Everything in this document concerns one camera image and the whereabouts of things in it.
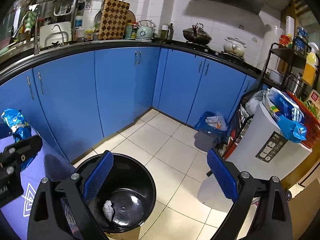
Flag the blue foil wrapper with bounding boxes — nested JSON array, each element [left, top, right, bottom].
[[1, 108, 34, 171]]

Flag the white tissue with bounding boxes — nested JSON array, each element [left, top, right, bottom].
[[103, 200, 114, 222]]

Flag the blue kitchen cabinets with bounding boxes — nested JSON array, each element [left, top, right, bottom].
[[1, 47, 255, 161]]

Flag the black round trash bin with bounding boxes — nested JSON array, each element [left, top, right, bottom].
[[88, 153, 157, 233]]

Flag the blue patterned tablecloth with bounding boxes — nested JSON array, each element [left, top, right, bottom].
[[1, 141, 75, 239]]

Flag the blue plastic bag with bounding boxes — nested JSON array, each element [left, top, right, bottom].
[[264, 88, 307, 143]]

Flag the small grey bin blue bag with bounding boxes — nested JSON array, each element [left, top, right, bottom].
[[194, 111, 228, 152]]

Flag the black metal shelf rack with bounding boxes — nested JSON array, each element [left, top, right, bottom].
[[259, 42, 319, 100]]

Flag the checkered wooden cutting board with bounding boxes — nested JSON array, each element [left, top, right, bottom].
[[98, 0, 130, 40]]

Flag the mint green kettle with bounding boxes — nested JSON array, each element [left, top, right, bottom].
[[136, 20, 156, 41]]

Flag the white ceramic pot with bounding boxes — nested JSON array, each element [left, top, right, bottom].
[[223, 37, 246, 57]]

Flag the black wok with lid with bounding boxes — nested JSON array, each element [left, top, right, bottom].
[[183, 22, 212, 46]]

